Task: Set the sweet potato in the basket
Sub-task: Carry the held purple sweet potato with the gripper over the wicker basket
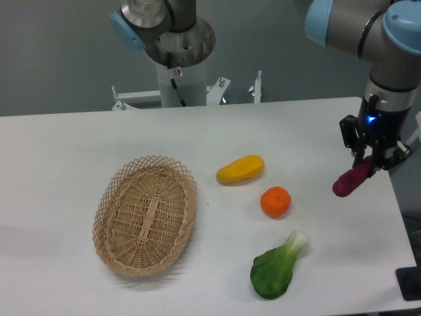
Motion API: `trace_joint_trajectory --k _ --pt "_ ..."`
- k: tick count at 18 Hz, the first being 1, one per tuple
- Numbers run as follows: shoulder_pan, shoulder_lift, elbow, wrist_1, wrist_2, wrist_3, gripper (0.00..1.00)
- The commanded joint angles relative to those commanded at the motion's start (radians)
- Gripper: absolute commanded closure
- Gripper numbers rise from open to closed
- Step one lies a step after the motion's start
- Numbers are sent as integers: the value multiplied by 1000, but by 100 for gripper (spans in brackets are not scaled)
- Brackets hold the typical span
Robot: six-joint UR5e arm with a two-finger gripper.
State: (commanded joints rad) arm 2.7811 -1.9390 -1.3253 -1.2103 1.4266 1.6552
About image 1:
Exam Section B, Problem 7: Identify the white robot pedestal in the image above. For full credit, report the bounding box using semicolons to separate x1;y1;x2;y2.
155;62;207;108

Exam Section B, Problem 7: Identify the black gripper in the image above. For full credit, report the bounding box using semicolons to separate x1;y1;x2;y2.
339;94;412;178

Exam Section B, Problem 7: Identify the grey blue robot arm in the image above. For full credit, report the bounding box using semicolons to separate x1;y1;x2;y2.
111;1;420;175

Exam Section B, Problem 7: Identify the white frame at right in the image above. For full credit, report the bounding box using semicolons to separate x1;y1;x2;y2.
407;111;421;151

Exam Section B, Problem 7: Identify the green bok choy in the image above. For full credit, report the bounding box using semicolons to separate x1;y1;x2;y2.
249;230;310;300

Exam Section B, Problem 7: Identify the orange tangerine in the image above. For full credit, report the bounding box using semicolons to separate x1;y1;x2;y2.
260;186;291;218

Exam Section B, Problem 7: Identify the black device at table edge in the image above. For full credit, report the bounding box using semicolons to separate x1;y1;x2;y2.
395;267;420;302

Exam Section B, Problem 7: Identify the purple sweet potato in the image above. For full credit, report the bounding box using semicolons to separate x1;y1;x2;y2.
332;155;372;198

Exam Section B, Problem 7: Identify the woven wicker oval basket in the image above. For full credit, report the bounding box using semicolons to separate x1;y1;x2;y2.
93;155;198;278

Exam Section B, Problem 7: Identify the yellow mango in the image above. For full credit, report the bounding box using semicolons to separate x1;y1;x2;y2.
216;155;265;184

